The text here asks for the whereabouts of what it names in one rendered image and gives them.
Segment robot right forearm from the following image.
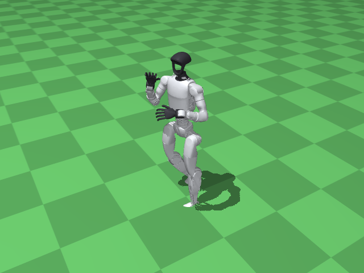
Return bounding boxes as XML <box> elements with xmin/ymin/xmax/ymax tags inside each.
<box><xmin>146</xmin><ymin>86</ymin><xmax>156</xmax><ymax>101</ymax></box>

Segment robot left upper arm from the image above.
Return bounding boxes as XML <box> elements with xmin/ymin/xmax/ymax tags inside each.
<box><xmin>189</xmin><ymin>83</ymin><xmax>208</xmax><ymax>122</ymax></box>

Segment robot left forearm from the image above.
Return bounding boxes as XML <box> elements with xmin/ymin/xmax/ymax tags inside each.
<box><xmin>177</xmin><ymin>110</ymin><xmax>208</xmax><ymax>122</ymax></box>

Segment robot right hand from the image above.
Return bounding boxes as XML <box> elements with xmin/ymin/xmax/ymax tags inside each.
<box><xmin>145</xmin><ymin>72</ymin><xmax>160</xmax><ymax>89</ymax></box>

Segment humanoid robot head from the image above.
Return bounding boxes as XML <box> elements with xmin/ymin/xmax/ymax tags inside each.
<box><xmin>171</xmin><ymin>52</ymin><xmax>191</xmax><ymax>81</ymax></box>

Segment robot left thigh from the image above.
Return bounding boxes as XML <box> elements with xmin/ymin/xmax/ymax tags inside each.
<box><xmin>183</xmin><ymin>130</ymin><xmax>202</xmax><ymax>178</ymax></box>

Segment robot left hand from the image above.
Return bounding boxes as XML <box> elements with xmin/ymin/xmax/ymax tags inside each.
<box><xmin>155</xmin><ymin>105</ymin><xmax>184</xmax><ymax>121</ymax></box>

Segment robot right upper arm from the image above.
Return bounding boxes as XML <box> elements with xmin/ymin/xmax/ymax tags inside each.
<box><xmin>149</xmin><ymin>76</ymin><xmax>170</xmax><ymax>106</ymax></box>

